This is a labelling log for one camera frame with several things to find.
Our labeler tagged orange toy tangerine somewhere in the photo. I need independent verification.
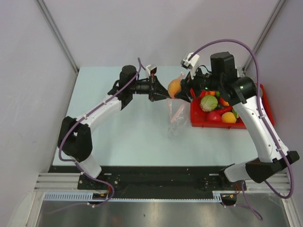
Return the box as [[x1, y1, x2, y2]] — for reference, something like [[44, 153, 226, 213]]
[[205, 91, 216, 96]]

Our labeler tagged white slotted cable duct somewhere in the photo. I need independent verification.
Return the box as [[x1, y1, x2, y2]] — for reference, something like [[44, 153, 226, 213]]
[[44, 191, 224, 203]]

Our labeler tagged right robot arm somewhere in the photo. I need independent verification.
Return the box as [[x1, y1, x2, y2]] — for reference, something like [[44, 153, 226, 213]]
[[176, 52, 300, 190]]

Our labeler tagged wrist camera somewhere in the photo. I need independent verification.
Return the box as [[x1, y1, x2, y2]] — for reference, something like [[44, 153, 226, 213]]
[[181, 52, 200, 79], [145, 64, 157, 78]]

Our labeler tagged clear pink-dotted zip bag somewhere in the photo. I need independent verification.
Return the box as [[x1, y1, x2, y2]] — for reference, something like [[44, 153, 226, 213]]
[[166, 98, 190, 138]]

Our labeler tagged red toy tomato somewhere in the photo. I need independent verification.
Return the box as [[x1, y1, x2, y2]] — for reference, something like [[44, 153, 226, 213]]
[[206, 111, 222, 122]]

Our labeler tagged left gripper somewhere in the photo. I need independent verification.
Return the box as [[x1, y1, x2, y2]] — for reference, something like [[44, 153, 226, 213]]
[[129, 74, 173, 103]]

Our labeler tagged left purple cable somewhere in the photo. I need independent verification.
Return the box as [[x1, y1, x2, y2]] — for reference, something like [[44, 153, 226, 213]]
[[45, 57, 146, 215]]

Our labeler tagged purple cable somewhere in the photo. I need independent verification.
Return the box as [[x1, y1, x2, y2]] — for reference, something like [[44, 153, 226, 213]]
[[45, 57, 146, 215], [191, 39, 294, 222]]

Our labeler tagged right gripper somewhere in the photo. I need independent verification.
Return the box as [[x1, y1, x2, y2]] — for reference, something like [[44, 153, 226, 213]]
[[175, 63, 222, 103]]

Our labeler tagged yellow-orange toy apricot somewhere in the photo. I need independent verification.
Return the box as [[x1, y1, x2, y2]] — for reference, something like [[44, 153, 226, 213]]
[[221, 112, 237, 123]]

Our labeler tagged red toy chili pepper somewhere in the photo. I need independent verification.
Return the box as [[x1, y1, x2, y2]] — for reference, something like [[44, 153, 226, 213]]
[[216, 106, 232, 115]]

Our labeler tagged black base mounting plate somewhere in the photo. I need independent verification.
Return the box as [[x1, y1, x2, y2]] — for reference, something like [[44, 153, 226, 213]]
[[48, 166, 247, 201]]

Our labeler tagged red plastic tray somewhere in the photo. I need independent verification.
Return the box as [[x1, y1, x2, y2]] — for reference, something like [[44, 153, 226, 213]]
[[189, 80, 275, 130]]

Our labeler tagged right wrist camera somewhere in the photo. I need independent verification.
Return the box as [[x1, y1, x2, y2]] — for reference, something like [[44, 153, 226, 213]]
[[181, 52, 200, 79]]

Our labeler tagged orange-red toy peach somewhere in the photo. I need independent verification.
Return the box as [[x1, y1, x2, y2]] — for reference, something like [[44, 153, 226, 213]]
[[167, 79, 181, 99]]

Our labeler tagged aluminium frame rail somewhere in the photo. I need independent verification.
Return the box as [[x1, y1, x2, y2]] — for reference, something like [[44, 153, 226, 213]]
[[34, 173, 80, 192]]

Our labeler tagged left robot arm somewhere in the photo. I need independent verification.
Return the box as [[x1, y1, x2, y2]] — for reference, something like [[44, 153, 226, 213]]
[[57, 64, 169, 189]]

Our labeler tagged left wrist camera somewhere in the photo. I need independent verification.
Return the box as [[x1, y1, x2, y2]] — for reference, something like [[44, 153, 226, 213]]
[[145, 64, 157, 78]]

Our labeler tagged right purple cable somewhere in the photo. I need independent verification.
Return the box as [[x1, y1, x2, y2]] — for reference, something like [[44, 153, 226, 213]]
[[191, 39, 294, 222]]

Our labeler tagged red-yellow toy mango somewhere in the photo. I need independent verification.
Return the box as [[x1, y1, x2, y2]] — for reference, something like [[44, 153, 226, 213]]
[[219, 97, 229, 107]]

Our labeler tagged green toy cabbage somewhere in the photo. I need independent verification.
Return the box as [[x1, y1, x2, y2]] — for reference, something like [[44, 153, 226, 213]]
[[200, 95, 218, 112]]

